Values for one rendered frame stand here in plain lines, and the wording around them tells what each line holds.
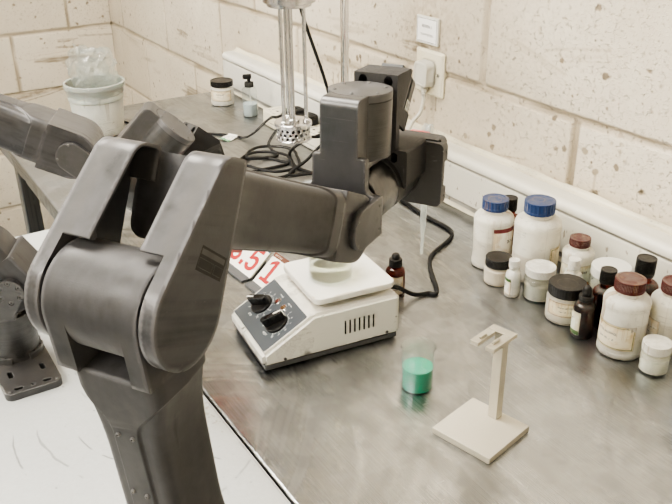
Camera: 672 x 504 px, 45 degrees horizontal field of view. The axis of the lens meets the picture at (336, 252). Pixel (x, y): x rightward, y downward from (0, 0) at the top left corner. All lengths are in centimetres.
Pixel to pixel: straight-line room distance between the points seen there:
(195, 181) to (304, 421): 58
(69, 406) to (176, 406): 58
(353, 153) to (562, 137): 74
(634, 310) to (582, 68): 42
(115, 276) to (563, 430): 67
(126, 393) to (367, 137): 33
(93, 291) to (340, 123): 31
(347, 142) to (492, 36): 82
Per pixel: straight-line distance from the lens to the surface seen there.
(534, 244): 127
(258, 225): 54
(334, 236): 63
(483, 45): 151
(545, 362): 112
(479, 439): 96
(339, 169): 70
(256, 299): 112
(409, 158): 76
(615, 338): 113
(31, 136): 101
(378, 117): 70
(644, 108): 128
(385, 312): 111
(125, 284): 45
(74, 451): 100
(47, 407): 108
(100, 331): 46
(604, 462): 98
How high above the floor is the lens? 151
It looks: 26 degrees down
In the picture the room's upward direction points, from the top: 1 degrees counter-clockwise
